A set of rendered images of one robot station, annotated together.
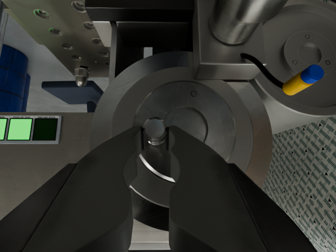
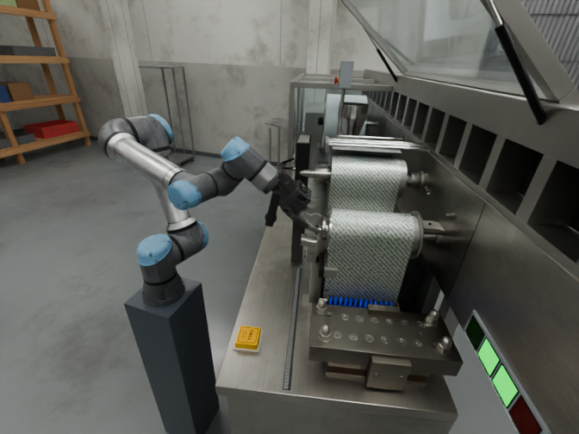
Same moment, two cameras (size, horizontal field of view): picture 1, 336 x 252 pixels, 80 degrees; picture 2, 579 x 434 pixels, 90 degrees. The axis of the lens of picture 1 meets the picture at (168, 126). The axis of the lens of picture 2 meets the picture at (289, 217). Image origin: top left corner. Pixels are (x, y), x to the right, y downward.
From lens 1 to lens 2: 0.88 m
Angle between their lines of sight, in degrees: 87
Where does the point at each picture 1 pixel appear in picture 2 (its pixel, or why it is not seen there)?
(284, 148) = (370, 207)
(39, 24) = (379, 344)
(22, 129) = (486, 353)
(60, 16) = (369, 330)
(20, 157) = (501, 331)
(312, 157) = (354, 201)
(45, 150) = (484, 316)
